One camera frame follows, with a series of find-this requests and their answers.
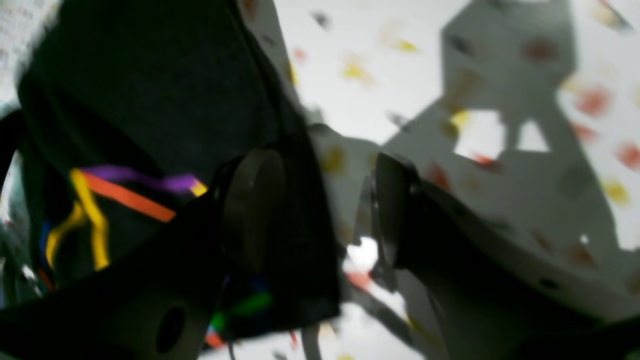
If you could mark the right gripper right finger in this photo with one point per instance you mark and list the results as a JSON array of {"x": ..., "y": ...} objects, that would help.
[{"x": 484, "y": 311}]

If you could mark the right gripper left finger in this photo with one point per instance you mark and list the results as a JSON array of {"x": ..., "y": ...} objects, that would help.
[{"x": 157, "y": 302}]

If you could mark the dark grey T-shirt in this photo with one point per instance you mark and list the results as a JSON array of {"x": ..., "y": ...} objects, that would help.
[{"x": 156, "y": 96}]

